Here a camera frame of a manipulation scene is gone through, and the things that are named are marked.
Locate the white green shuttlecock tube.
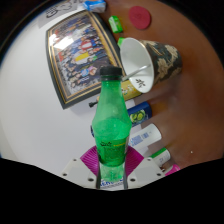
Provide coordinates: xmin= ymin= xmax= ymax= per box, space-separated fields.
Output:
xmin=99 ymin=147 xmax=172 ymax=190

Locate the flat round red coaster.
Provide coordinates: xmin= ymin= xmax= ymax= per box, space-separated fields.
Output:
xmin=128 ymin=5 xmax=152 ymax=30

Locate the green plastic drink bottle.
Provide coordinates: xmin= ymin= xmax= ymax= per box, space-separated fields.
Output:
xmin=91 ymin=65 xmax=133 ymax=183

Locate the white bottle with blue cap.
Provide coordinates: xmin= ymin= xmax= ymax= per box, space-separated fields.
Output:
xmin=128 ymin=123 xmax=163 ymax=150

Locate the framed group photo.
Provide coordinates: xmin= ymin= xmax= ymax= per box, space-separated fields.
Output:
xmin=45 ymin=9 xmax=126 ymax=110

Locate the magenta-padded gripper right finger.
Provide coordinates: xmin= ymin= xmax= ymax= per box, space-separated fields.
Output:
xmin=123 ymin=145 xmax=166 ymax=190

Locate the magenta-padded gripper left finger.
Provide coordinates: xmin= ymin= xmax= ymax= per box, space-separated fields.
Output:
xmin=60 ymin=145 xmax=102 ymax=190

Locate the dark blue pump bottle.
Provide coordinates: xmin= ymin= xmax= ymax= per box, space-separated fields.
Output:
xmin=90 ymin=100 xmax=153 ymax=138

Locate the dark floral paper cup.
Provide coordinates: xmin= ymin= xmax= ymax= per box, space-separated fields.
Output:
xmin=119 ymin=37 xmax=183 ymax=94

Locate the white spoon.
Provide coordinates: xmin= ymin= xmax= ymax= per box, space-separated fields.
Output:
xmin=121 ymin=64 xmax=152 ymax=82

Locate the blue tissue pack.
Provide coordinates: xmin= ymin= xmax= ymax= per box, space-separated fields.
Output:
xmin=82 ymin=0 xmax=108 ymax=14

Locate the small green soap pack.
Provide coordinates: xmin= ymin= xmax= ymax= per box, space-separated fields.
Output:
xmin=108 ymin=15 xmax=124 ymax=34

